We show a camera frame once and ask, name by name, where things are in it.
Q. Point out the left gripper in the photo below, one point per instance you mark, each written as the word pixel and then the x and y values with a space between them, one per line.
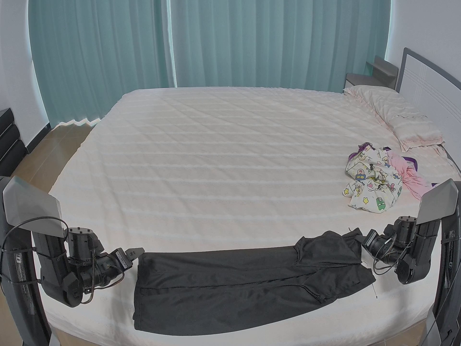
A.
pixel 111 265

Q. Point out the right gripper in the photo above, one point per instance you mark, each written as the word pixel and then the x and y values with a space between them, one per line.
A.
pixel 376 245

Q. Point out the black T-shirt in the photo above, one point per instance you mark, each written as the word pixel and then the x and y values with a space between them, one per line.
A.
pixel 223 283

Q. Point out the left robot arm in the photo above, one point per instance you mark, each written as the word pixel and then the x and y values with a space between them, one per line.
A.
pixel 32 207

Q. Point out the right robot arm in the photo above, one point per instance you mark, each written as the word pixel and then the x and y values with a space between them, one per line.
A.
pixel 432 207

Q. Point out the white printed pyjama top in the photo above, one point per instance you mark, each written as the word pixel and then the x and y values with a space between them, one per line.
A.
pixel 371 186

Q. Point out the pink garment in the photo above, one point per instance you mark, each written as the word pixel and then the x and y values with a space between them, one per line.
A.
pixel 414 182

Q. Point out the purple garment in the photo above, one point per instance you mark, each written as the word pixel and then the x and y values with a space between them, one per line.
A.
pixel 412 161

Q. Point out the bed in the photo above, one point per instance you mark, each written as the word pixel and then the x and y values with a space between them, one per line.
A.
pixel 216 157

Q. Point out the pale pink pillow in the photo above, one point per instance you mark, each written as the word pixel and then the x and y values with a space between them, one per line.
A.
pixel 396 114

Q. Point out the grey bedside table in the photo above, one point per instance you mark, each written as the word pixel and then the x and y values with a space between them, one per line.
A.
pixel 374 78

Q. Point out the black chest of drawers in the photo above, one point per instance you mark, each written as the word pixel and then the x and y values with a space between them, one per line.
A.
pixel 10 139

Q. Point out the blue-green curtain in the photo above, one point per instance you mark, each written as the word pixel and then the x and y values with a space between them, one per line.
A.
pixel 104 49
pixel 277 31

